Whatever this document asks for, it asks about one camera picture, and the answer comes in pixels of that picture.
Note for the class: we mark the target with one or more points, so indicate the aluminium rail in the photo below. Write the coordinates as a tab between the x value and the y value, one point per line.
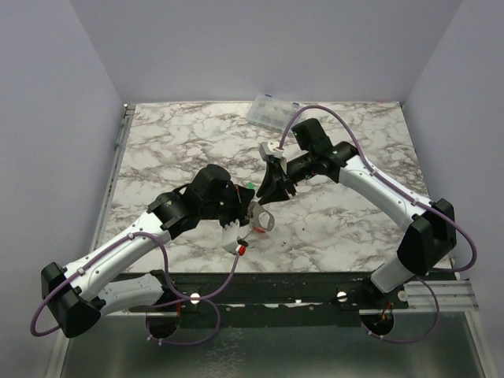
120	147
433	295

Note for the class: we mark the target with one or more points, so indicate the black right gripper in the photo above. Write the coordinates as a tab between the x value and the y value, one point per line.
279	175

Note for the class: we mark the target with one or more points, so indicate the clear plastic organizer box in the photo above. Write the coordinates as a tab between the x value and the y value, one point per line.
271	113

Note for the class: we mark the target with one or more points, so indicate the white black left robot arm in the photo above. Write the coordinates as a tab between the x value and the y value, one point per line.
81	292

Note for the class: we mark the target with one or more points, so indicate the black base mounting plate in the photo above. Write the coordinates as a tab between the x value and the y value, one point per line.
268	286

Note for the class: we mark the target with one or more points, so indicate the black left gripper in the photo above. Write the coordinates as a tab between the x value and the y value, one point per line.
241	198

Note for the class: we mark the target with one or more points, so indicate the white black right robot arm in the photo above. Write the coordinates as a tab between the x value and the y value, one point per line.
428	233

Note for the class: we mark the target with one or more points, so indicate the aluminium left side rail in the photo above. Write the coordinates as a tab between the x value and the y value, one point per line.
120	147

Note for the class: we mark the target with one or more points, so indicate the aluminium front rail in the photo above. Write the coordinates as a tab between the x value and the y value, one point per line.
433	295

